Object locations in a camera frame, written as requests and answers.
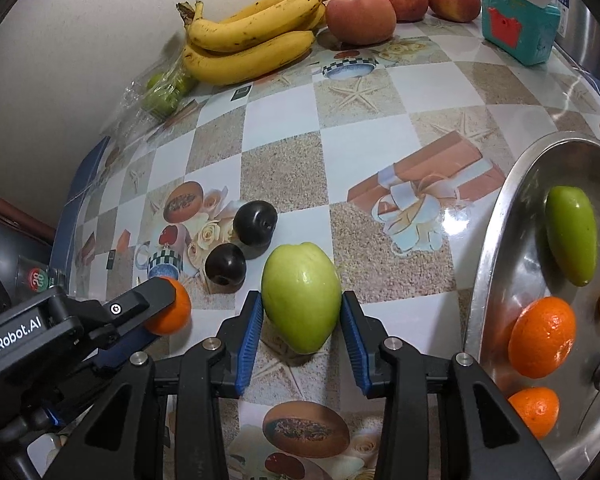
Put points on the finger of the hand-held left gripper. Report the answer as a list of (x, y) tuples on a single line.
[(122, 350), (130, 302)]

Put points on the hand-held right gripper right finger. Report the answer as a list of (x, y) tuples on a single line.
[(355, 350)]

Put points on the slim green fruit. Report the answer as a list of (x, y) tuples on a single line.
[(572, 232)]

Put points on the clear plastic fruit container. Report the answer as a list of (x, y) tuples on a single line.
[(130, 105)]

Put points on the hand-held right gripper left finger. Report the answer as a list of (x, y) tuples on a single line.
[(247, 350)]

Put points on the blue white carton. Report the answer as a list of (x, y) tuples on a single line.
[(564, 10)]

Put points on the small green fruit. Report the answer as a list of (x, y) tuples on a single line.
[(161, 97), (184, 82)]

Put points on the stainless steel pot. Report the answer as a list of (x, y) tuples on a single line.
[(597, 45)]

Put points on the checkered printed tablecloth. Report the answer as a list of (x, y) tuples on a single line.
[(290, 170)]

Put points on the orange tangerine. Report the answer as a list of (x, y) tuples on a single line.
[(535, 410), (542, 337), (174, 316)]

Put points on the round stainless steel tray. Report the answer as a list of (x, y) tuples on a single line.
[(530, 220)]

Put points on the dark purple plum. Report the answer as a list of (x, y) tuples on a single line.
[(225, 266), (255, 222)]

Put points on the glass mug with round label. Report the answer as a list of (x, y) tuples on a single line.
[(36, 277)]

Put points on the large light green fruit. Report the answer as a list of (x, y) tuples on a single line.
[(302, 300)]

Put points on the teal toy box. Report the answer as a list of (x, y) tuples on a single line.
[(517, 25)]

